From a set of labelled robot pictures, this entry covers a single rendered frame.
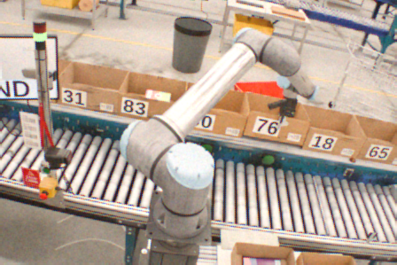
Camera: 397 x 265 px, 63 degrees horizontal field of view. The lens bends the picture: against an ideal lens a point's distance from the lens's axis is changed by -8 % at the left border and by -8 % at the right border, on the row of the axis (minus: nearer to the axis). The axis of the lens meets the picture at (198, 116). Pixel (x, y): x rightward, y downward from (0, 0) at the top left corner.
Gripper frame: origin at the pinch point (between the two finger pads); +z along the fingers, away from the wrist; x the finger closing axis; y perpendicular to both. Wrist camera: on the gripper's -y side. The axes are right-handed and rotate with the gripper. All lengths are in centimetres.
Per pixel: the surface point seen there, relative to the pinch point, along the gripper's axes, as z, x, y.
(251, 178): 30.5, -13.7, -10.9
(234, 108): 2.2, 29.1, -24.6
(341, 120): -5, 27, 52
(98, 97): 2, -1, -110
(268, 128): 2.3, 0.0, -5.6
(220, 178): 31.6, -18.1, -29.9
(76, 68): -6, 27, -135
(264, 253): 41, -68, -8
